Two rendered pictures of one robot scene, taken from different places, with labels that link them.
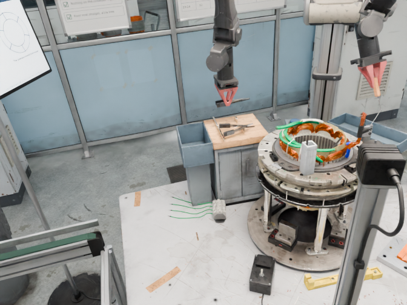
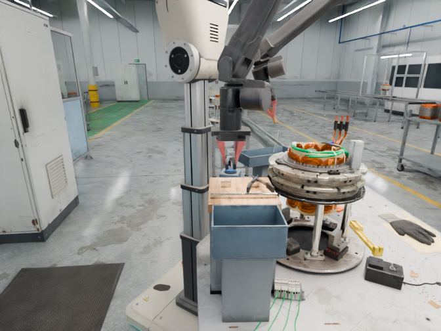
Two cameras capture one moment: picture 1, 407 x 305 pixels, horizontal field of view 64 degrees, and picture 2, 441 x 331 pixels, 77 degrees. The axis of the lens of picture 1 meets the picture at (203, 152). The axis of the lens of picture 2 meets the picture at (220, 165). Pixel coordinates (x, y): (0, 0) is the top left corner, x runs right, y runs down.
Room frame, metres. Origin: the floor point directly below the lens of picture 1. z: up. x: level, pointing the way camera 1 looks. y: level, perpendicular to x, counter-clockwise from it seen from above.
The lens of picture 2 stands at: (1.03, 0.62, 1.38)
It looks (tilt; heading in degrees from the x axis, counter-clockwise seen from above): 18 degrees down; 277
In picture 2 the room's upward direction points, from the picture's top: straight up
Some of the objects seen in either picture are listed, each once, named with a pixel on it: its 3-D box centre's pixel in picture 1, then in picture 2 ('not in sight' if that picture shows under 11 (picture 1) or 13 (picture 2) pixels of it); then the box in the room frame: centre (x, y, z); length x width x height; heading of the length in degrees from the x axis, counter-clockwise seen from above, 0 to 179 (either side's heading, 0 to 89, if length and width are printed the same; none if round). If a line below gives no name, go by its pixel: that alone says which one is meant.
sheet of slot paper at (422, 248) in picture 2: not in sight; (411, 229); (0.38, -0.46, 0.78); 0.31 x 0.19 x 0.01; 103
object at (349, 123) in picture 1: (360, 162); (266, 181); (0.97, -0.57, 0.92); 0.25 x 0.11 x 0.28; 32
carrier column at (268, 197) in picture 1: (268, 202); (317, 229); (0.81, -0.20, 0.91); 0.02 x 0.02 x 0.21
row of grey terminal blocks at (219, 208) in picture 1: (219, 209); (287, 287); (0.92, -0.04, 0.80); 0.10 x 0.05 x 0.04; 177
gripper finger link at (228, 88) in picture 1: (226, 92); (230, 148); (1.09, -0.10, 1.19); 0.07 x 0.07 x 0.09; 9
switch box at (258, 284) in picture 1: (262, 273); (383, 271); (0.62, -0.14, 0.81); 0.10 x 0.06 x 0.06; 160
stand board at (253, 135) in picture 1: (234, 130); (241, 192); (1.06, -0.12, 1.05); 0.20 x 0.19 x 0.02; 98
